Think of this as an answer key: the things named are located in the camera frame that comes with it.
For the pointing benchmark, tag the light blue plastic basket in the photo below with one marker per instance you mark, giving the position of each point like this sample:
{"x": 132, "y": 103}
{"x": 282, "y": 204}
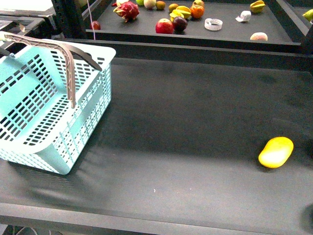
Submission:
{"x": 52, "y": 96}

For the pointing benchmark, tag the yellow mango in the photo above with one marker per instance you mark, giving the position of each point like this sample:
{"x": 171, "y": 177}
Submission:
{"x": 276, "y": 152}

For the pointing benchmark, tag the red apple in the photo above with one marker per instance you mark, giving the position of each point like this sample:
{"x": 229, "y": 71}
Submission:
{"x": 164, "y": 26}

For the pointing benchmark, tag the dark purple plum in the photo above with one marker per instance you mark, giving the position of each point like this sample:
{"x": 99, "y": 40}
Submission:
{"x": 179, "y": 24}

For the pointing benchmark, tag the yellow starfruit centre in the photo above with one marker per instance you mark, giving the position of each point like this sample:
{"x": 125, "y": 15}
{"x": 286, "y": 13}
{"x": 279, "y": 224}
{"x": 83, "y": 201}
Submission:
{"x": 180, "y": 11}

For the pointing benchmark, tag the yellow starfruit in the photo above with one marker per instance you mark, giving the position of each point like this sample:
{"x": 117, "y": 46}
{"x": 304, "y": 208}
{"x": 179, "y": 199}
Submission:
{"x": 257, "y": 6}
{"x": 180, "y": 11}

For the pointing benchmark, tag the red dragon fruit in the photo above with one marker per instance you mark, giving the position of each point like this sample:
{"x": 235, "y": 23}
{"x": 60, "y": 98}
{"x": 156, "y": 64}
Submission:
{"x": 127, "y": 10}

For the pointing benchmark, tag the small red fruit left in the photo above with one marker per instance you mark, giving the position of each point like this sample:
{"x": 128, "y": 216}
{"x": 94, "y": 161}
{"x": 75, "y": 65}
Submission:
{"x": 95, "y": 25}

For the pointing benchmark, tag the orange persimmon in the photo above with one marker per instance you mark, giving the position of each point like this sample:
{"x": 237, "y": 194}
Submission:
{"x": 197, "y": 11}

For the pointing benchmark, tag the brown kiwi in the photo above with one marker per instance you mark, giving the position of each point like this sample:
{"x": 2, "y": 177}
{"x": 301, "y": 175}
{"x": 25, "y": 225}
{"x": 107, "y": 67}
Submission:
{"x": 172, "y": 7}
{"x": 160, "y": 5}

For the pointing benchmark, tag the pale round fruit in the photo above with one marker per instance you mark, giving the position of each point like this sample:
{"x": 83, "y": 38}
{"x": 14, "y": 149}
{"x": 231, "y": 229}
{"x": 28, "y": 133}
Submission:
{"x": 149, "y": 4}

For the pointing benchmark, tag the green fruit at top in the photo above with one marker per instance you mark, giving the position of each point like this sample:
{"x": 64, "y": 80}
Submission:
{"x": 140, "y": 2}

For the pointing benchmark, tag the green fruit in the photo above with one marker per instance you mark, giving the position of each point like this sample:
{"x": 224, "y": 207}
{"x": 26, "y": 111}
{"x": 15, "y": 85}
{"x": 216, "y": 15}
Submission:
{"x": 308, "y": 15}
{"x": 140, "y": 2}

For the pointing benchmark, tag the pink peach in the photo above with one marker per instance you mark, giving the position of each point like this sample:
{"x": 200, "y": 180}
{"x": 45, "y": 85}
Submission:
{"x": 259, "y": 36}

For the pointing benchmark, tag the yellow starfruit right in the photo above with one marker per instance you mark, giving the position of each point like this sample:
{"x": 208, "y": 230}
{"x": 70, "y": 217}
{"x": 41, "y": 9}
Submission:
{"x": 257, "y": 6}

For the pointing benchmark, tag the green fruit far right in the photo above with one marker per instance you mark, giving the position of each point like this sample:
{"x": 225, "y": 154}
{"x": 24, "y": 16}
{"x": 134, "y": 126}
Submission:
{"x": 308, "y": 15}

